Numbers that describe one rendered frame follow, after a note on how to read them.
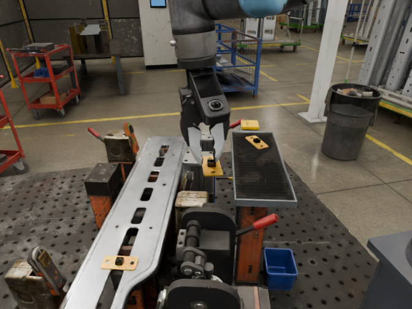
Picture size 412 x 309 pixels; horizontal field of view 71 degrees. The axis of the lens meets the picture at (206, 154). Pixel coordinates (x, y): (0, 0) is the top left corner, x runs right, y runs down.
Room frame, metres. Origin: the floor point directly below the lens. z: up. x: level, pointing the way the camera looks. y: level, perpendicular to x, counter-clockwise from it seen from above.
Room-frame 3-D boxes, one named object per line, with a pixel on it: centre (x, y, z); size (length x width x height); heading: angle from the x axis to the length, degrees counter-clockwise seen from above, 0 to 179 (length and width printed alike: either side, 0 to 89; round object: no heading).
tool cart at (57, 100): (4.09, 2.23, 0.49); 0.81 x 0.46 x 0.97; 1
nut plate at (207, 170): (0.51, -0.01, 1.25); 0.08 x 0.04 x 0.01; 6
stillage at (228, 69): (5.23, -0.34, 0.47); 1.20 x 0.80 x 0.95; 15
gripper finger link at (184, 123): (0.51, 0.03, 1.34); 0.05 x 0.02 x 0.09; 101
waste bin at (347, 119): (2.82, -1.50, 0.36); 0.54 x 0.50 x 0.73; 103
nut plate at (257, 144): (0.79, -0.16, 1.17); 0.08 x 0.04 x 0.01; 21
